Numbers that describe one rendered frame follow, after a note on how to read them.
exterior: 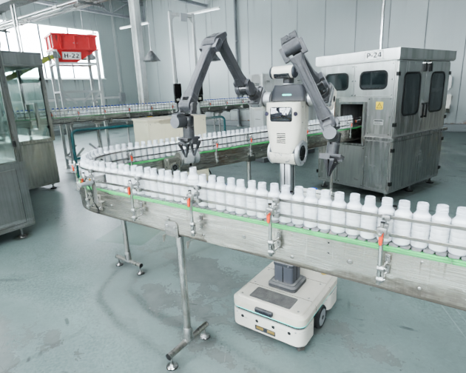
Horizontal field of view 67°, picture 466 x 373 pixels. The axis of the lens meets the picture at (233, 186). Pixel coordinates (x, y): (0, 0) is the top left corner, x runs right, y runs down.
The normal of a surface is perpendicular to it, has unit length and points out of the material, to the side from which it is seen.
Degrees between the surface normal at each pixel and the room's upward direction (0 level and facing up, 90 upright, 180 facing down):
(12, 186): 90
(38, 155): 90
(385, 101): 90
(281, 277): 90
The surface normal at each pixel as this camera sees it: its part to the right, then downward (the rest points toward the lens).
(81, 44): 0.61, 0.18
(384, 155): -0.79, 0.19
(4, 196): 0.82, 0.12
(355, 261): -0.57, 0.24
